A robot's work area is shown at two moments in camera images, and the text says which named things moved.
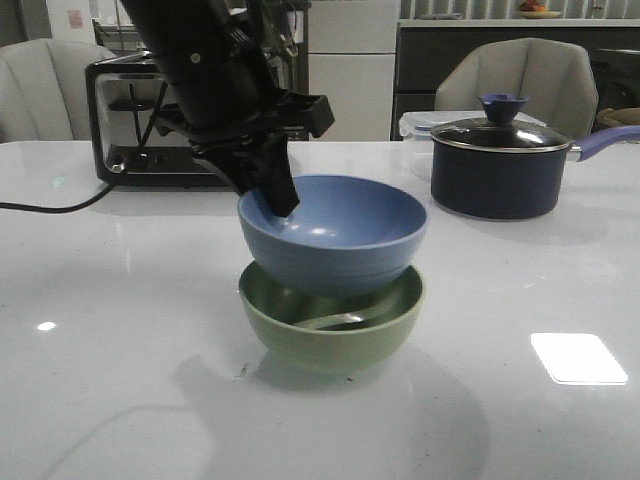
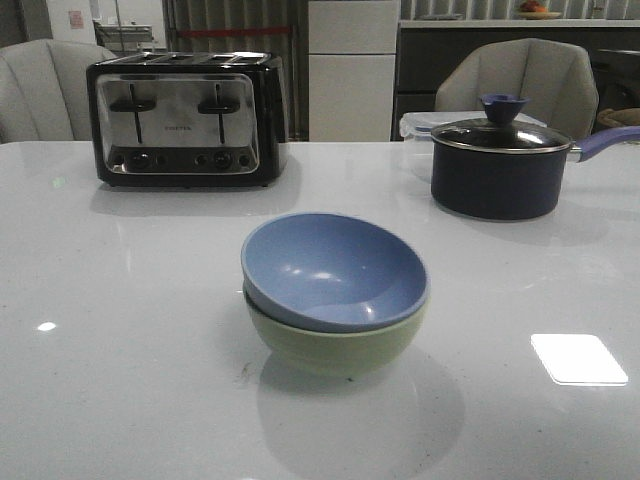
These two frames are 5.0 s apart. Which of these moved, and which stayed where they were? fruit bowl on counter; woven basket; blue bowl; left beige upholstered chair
Moved: blue bowl
Stayed: woven basket; left beige upholstered chair; fruit bowl on counter
